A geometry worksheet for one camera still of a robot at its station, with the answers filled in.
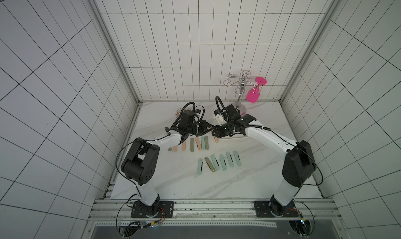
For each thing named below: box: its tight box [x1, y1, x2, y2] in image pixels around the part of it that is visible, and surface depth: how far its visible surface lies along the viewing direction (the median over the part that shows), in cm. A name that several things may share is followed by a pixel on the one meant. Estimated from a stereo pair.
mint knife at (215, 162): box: [210, 154, 221, 171], surface depth 89 cm
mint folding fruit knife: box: [232, 150, 242, 167], surface depth 91 cm
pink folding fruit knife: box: [194, 136, 202, 151], surface depth 99 cm
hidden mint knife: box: [196, 158, 204, 176], surface depth 89 cm
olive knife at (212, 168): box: [204, 156, 217, 173], surface depth 89 cm
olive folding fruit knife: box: [204, 135, 210, 150], surface depth 99 cm
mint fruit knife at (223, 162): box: [219, 153, 228, 171], surface depth 89 cm
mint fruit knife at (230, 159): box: [225, 151, 235, 168], surface depth 91 cm
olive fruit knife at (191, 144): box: [190, 137, 195, 153], surface depth 97 cm
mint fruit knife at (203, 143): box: [201, 136, 206, 151], surface depth 99 cm
